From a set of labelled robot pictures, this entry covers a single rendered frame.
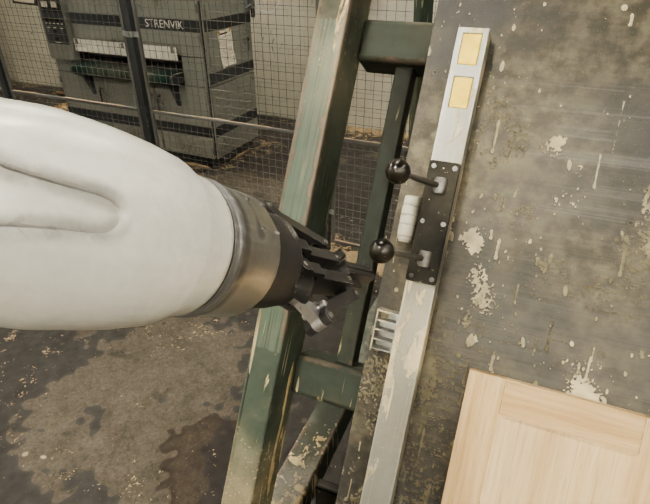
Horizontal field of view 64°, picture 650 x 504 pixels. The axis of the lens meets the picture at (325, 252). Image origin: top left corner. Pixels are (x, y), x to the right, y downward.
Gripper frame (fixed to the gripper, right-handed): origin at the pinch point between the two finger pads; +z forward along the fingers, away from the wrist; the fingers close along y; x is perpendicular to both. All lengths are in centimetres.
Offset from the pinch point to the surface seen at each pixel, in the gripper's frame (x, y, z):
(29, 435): 196, 58, 98
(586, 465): -4, -33, 41
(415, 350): 7.7, -6.2, 33.2
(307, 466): 52, -12, 60
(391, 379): 13.8, -8.1, 33.1
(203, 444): 138, 19, 130
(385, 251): -0.1, 6.4, 19.8
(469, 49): -27.1, 28.9, 29.6
